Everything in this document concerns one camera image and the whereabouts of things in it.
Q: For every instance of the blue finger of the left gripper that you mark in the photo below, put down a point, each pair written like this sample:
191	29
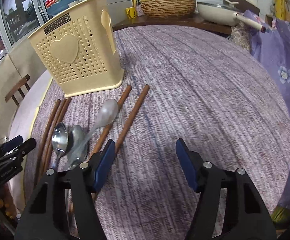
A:
12	144

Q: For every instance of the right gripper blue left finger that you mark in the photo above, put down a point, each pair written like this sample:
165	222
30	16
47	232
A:
104	163

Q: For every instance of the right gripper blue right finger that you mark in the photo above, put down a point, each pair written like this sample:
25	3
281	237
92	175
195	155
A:
183	154

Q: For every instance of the left hand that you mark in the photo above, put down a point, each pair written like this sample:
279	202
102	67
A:
6	201

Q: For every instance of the grey plastic spoon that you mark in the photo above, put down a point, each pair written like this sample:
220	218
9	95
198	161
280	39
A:
104	117

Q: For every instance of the wooden chair with cushion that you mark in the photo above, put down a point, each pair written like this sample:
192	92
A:
18	88

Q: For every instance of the purple striped tablecloth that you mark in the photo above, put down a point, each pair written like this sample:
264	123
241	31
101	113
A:
203	89

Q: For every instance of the cream perforated utensil holder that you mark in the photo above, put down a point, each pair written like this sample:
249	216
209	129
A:
78	49

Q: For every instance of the cream frying pan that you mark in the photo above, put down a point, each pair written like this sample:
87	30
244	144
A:
225	15

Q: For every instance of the yellow mug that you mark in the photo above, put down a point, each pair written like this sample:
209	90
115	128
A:
131	12

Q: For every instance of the woven basket sink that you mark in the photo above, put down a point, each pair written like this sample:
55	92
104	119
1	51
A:
168	8

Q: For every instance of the steel spoon wooden handle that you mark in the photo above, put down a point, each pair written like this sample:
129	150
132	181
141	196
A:
60	139

